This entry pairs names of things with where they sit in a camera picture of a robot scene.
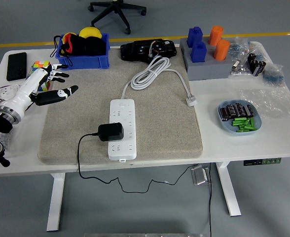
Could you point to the grey-brown mat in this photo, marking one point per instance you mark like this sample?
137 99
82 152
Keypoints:
159 128

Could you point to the black table control panel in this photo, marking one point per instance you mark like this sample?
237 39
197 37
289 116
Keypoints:
261 161

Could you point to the yellow ball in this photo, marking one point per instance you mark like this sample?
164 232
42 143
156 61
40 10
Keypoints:
89 32

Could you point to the small silver metal part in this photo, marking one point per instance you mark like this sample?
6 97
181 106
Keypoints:
236 65

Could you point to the grey block holder base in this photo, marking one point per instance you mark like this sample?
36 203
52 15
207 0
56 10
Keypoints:
209 71

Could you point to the blue square block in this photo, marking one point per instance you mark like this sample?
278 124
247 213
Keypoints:
195 37
198 53

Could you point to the black pouch with red lining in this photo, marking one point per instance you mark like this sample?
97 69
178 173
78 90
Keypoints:
90 47

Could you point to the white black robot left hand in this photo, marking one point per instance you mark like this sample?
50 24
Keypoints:
24 93

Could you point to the black smartphone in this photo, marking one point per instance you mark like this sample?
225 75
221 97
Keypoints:
16 66

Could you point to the blue plastic bin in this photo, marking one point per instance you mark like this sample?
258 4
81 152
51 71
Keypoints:
85 61

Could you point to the clear bag of blue parts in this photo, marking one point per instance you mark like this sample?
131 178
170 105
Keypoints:
274 75

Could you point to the black office chair base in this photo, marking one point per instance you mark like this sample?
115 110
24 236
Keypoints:
118 12

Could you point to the white power strip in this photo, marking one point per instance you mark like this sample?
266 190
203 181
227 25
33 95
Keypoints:
125 153

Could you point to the orange cylinder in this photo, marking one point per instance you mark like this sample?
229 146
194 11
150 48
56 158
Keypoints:
221 50
215 35

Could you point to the empty clear plastic bag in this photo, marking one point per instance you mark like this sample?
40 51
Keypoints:
270 101

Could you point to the clear bag of screws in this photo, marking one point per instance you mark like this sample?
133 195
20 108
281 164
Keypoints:
8 143

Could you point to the light blue plate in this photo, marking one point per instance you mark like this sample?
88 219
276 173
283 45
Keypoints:
224 126

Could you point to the multicolour puzzle cube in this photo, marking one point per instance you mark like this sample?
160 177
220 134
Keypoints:
41 64

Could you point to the white switch panel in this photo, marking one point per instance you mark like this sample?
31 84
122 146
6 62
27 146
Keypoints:
8 91

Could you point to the clear bag of small parts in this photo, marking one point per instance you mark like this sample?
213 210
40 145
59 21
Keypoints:
241 49

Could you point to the white table leg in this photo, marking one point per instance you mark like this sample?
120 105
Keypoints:
56 197
227 190

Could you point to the black capacitor bundle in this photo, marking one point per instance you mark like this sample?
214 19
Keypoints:
261 67
252 61

